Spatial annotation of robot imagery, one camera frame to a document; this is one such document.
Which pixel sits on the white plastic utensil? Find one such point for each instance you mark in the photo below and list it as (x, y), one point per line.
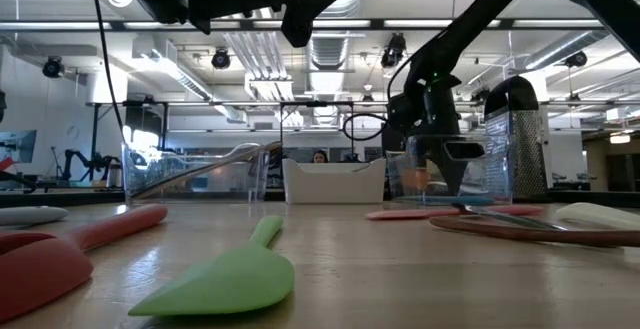
(600, 215)

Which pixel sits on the grey metal utensil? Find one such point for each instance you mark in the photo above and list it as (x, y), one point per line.
(500, 217)

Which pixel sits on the black background robot arm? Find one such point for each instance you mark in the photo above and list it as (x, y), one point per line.
(95, 161)

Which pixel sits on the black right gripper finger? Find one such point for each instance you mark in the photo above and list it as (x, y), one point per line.
(451, 179)

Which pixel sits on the red slotted silicone spoon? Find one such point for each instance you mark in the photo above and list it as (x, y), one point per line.
(40, 274)

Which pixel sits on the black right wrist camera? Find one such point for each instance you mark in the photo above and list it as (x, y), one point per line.
(406, 114)

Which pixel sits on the clear plastic bin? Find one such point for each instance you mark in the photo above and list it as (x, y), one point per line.
(225, 186)
(495, 179)

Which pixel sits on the person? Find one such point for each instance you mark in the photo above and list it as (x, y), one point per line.
(320, 157)

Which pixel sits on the dark wooden spoon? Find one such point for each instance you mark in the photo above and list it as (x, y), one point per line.
(525, 233)

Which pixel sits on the white plastic bin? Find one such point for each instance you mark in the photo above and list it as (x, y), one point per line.
(330, 184)

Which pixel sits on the black background frame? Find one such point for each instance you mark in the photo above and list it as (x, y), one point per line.
(94, 134)

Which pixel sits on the black rig frame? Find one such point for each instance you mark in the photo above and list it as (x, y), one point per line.
(506, 24)

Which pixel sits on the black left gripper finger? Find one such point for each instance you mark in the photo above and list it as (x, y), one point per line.
(307, 11)

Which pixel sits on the pink silicone spatula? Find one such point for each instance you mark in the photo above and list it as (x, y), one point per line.
(410, 214)

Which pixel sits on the black ceiling spotlight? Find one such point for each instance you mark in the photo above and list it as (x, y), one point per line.
(393, 51)
(52, 66)
(220, 59)
(576, 59)

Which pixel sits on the green silicone spatula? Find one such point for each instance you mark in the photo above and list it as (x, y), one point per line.
(230, 279)

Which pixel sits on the teal silicone spatula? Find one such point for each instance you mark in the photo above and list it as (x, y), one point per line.
(475, 200)

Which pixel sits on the wall-mounted display screen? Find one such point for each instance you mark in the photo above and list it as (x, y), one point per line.
(20, 144)

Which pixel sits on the metal box grater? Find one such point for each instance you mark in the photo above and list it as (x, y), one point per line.
(530, 159)

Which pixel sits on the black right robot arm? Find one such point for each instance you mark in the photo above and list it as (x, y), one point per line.
(465, 34)

